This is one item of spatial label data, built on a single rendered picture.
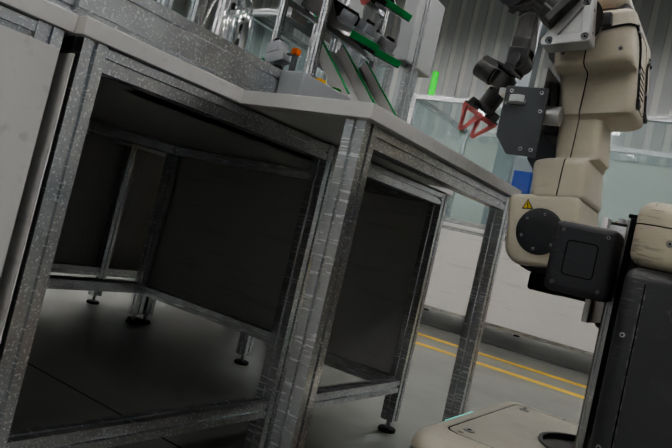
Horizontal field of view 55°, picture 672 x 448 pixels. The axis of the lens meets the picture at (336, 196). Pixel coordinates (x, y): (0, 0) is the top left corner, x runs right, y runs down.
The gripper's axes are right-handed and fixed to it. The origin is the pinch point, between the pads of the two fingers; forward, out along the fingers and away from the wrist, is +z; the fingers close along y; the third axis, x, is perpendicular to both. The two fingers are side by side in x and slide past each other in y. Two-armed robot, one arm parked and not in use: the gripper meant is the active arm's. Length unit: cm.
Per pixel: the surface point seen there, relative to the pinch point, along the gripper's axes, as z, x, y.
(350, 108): 38, 33, 42
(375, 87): 11.0, -18.8, -44.3
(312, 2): -7.6, -32.9, -18.5
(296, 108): 40, 21, 42
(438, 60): -258, -418, -834
